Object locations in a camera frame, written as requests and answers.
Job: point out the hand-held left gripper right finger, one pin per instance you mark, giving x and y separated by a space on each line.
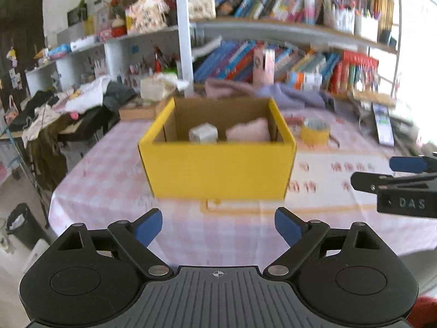
286 227

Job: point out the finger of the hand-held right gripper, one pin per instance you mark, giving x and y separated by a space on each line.
368 181
408 164

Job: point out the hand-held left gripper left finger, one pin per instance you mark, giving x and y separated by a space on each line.
150 227

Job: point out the yellow cardboard box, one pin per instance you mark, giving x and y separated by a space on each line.
211 170

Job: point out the pink cloth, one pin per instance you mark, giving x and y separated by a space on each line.
247 131

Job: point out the small white box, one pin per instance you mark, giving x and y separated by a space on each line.
203 133

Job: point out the smartphone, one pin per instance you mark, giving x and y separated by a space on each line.
383 126

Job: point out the pink checked tablecloth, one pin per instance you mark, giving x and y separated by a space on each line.
102 184

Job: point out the yellow tape roll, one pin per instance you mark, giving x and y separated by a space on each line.
314 131

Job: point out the red printed book set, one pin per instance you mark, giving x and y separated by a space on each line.
360 71

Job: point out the red fluffy garment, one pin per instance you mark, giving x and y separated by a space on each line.
425 312

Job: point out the wooden chessboard box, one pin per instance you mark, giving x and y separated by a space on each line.
136 113

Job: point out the pink and lavender sweater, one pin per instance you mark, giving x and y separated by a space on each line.
290 97

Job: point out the black trash bin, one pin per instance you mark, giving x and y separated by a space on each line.
24 227

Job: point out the small pink toy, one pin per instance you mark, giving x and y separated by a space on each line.
74 114

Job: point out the dark grey garment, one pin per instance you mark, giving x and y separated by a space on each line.
117 94

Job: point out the white plastic bag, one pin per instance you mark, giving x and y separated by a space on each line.
157 87

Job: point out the white pencil holder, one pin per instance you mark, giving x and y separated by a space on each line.
367 27

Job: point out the white printed shirt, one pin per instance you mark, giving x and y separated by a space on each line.
90 94

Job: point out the pink printed carton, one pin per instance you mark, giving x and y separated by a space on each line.
263 66

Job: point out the bunch of pens and markers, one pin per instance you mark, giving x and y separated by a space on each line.
153 63

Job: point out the white bookshelf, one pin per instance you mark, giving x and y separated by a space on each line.
184 41

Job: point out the pastel carousel ornament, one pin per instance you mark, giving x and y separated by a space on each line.
148 13

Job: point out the white beaded handbag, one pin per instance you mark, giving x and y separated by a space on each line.
202 5

